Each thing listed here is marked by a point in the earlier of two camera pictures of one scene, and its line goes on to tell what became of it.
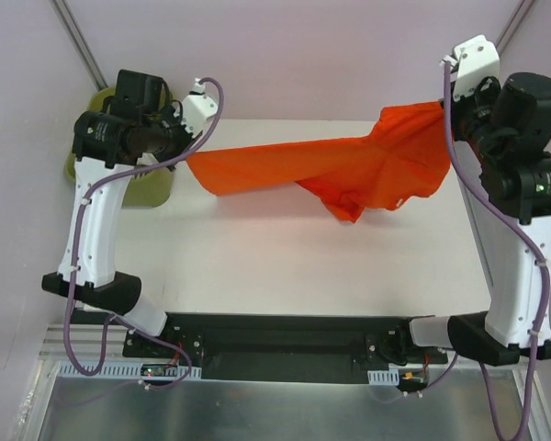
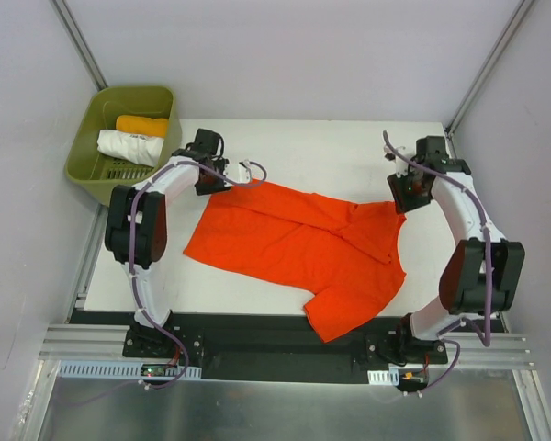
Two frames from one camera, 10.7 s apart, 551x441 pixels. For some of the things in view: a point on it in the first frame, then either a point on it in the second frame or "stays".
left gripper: x=175 y=143 to x=209 y=182
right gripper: x=459 y=112 to x=405 y=197
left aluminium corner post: x=79 y=41 stays
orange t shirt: x=400 y=164 to x=335 y=255
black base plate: x=291 y=348 stays
